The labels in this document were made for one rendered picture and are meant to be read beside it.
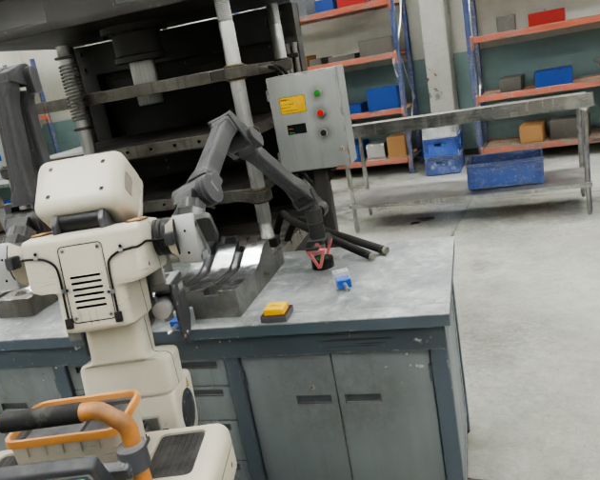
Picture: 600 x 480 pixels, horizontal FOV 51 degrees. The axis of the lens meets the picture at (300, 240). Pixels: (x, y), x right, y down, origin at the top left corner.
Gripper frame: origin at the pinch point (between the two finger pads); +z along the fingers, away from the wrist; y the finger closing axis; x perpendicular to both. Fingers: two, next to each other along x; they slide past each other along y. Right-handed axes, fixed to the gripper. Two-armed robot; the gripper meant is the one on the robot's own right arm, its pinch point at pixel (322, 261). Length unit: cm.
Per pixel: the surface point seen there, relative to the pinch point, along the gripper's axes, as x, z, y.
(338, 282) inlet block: -11.5, -1.5, -26.4
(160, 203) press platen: 80, -21, 41
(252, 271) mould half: 17.4, -6.3, -22.9
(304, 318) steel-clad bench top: -4.2, 2.1, -44.2
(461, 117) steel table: -44, -5, 308
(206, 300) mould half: 27.3, -4.3, -40.1
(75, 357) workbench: 78, 11, -43
